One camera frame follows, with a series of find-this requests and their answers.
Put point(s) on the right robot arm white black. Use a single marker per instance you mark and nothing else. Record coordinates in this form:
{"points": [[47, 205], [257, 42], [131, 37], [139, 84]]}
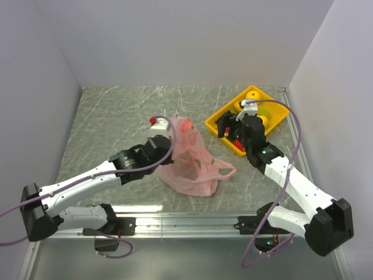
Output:
{"points": [[325, 223]]}

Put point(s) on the red strawberry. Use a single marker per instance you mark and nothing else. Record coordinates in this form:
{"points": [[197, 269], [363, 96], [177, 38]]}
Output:
{"points": [[238, 146]]}

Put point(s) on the yellow plastic tray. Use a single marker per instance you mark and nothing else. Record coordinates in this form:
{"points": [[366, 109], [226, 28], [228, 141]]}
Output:
{"points": [[278, 114]]}

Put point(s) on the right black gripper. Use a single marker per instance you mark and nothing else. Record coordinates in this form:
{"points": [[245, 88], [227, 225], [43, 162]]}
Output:
{"points": [[225, 122]]}

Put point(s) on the aluminium rail frame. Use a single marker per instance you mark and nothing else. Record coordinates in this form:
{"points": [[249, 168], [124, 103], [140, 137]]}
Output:
{"points": [[189, 245]]}

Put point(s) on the yellow apple with stem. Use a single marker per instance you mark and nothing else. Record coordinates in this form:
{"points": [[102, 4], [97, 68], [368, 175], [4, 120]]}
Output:
{"points": [[253, 94]]}

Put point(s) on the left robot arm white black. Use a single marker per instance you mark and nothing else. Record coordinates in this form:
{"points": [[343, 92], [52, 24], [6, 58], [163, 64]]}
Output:
{"points": [[49, 209]]}

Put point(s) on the dark purple grape bunch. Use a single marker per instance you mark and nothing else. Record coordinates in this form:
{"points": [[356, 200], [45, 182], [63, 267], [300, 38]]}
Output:
{"points": [[220, 120]]}

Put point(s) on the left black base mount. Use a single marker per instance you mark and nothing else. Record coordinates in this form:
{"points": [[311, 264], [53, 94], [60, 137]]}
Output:
{"points": [[108, 238]]}

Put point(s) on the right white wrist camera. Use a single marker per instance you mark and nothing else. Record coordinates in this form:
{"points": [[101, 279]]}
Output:
{"points": [[249, 107]]}

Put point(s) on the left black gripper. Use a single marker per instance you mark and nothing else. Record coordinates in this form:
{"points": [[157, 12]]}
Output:
{"points": [[169, 160]]}

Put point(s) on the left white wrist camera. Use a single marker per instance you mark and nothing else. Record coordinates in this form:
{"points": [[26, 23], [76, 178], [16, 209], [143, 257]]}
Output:
{"points": [[159, 127]]}

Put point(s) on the yellow pear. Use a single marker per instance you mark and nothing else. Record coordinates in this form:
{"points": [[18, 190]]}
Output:
{"points": [[265, 120]]}

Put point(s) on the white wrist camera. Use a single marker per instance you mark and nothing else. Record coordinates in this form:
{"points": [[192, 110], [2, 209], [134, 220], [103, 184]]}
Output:
{"points": [[249, 107], [159, 127]]}

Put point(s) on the pink plastic bag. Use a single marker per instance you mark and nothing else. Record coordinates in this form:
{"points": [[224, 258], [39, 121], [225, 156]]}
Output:
{"points": [[194, 171]]}

